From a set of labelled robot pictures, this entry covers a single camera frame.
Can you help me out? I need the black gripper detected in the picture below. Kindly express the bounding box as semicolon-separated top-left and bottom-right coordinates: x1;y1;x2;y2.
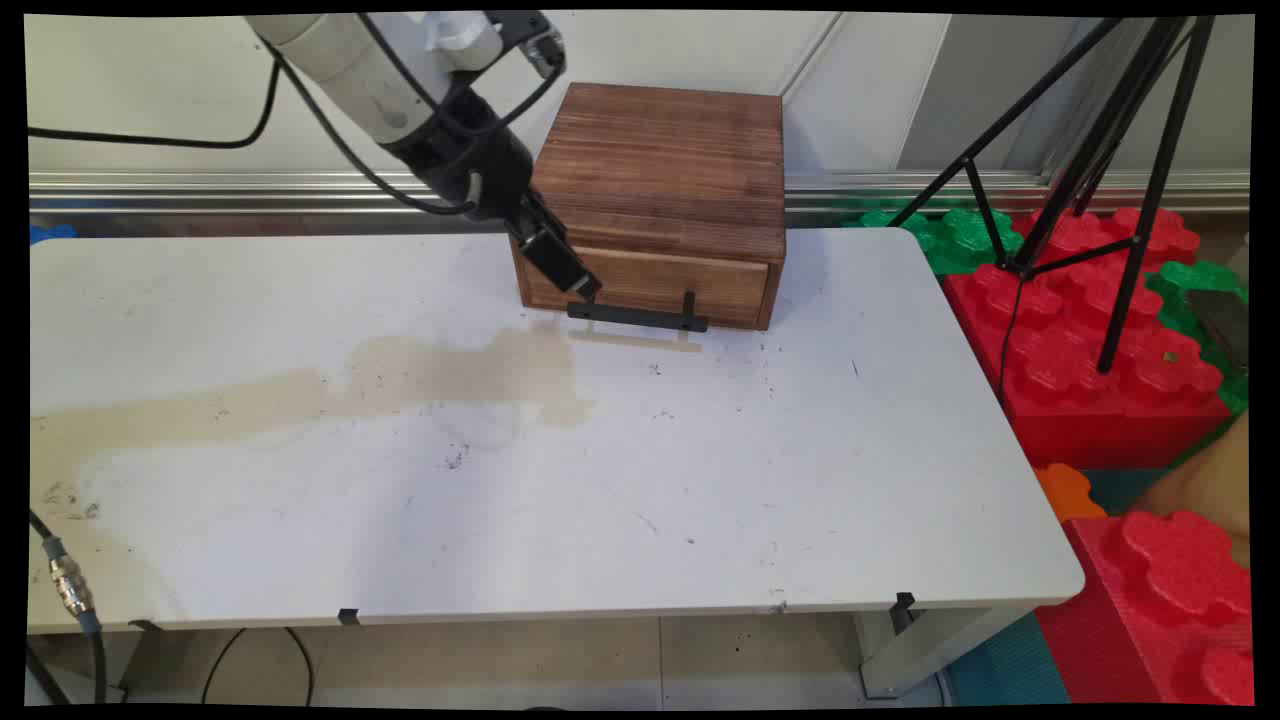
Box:
383;84;604;302

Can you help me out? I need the wooden drawer with black handle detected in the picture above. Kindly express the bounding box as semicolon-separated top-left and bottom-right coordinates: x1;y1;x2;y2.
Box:
520;243;772;335

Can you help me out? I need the brown wooden drawer cabinet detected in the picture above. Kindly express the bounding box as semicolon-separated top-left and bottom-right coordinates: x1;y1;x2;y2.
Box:
510;82;788;332

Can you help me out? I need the green foam block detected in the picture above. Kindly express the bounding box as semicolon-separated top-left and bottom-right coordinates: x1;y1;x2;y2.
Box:
1145;259;1250;417
842;207;1025;276

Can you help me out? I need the white table leg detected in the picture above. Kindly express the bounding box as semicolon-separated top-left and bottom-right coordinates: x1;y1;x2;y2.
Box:
854;604;1037;700

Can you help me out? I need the large red foam block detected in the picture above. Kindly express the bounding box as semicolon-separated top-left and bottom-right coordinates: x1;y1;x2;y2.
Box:
944;207;1233;470

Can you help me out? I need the orange foam block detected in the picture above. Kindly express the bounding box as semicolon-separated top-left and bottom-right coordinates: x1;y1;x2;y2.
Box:
1034;462;1108;524

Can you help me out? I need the teal foam mat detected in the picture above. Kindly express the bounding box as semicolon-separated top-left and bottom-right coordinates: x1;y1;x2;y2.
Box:
944;468;1178;707

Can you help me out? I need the flat black device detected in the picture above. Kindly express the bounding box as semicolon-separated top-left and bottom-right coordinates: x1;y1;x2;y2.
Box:
1185;288;1250;372

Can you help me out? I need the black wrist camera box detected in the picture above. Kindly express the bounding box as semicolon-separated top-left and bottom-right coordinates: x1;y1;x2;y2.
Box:
485;12;567;79

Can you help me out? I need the white ribbed camera mount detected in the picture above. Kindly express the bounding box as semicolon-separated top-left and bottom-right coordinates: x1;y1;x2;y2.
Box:
422;12;503;71

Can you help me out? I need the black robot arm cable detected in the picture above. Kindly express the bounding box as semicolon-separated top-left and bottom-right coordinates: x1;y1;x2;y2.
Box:
28;14;567;217

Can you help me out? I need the aluminium wall rail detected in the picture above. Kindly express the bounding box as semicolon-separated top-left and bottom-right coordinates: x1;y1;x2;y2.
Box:
28;169;1251;215

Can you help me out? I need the thin black tripod cable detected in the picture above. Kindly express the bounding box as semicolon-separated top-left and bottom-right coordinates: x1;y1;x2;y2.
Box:
998;272;1025;403

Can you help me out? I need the thin black floor cable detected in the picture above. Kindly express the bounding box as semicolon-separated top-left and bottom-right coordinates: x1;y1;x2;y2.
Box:
200;627;316;706

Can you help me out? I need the black camera tripod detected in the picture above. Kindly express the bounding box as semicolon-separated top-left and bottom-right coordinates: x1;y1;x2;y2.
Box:
888;15;1217;374

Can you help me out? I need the black cable with metal connector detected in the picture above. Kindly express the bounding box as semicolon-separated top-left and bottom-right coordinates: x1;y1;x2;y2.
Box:
28;509;108;706

